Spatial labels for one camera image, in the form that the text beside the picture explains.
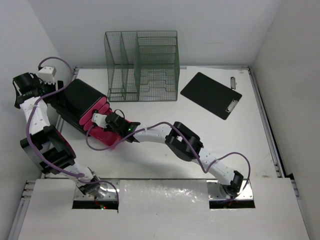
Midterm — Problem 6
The black clipboard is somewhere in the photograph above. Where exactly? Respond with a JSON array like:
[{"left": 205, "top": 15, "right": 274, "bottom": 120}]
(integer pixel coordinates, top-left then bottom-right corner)
[{"left": 180, "top": 72, "right": 242, "bottom": 120}]

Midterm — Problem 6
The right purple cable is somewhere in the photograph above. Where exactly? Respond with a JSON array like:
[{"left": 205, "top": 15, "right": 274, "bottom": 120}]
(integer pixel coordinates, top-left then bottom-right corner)
[{"left": 85, "top": 121, "right": 252, "bottom": 203}]

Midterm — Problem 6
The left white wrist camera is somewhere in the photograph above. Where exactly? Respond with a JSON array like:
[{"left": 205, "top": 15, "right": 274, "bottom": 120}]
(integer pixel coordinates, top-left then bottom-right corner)
[{"left": 37, "top": 66, "right": 57, "bottom": 85}]

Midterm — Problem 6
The purple cable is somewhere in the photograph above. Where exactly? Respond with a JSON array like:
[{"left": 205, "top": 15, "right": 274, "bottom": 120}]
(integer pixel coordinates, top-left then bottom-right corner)
[
  {"left": 85, "top": 121, "right": 252, "bottom": 203},
  {"left": 26, "top": 56, "right": 121, "bottom": 203}
]

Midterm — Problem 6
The green wire mesh organizer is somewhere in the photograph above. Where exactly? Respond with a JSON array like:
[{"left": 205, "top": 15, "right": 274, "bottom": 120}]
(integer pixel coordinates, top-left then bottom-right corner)
[{"left": 104, "top": 30, "right": 180, "bottom": 102}]

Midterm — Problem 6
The black pink drawer unit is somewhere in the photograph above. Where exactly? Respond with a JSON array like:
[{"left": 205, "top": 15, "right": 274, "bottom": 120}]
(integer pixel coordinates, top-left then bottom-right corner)
[{"left": 50, "top": 79, "right": 121, "bottom": 146}]

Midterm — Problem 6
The small metal binder clip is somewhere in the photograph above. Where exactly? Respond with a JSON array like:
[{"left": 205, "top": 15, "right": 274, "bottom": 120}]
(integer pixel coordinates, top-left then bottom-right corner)
[{"left": 230, "top": 77, "right": 237, "bottom": 90}]

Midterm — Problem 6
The aluminium table edge rail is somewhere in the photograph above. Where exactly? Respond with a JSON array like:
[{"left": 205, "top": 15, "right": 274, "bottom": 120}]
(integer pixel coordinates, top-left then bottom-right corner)
[{"left": 64, "top": 66, "right": 80, "bottom": 85}]

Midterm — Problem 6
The white paper sheet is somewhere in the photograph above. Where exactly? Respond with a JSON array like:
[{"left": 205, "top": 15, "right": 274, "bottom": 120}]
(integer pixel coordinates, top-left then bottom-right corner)
[{"left": 186, "top": 66, "right": 245, "bottom": 88}]

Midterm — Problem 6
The white front cover board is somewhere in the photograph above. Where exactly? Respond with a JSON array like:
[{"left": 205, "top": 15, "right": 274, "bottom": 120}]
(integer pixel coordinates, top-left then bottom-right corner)
[{"left": 19, "top": 178, "right": 309, "bottom": 240}]

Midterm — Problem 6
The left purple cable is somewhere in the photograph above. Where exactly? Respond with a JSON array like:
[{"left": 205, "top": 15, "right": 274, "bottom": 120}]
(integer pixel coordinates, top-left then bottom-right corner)
[{"left": 26, "top": 56, "right": 121, "bottom": 203}]

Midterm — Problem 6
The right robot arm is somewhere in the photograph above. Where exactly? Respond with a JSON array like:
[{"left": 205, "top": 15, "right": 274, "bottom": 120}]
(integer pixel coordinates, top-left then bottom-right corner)
[{"left": 96, "top": 112, "right": 244, "bottom": 198}]

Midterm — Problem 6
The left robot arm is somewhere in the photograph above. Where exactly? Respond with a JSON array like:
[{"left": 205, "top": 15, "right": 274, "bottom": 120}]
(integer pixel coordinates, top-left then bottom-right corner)
[{"left": 12, "top": 69, "right": 107, "bottom": 197}]

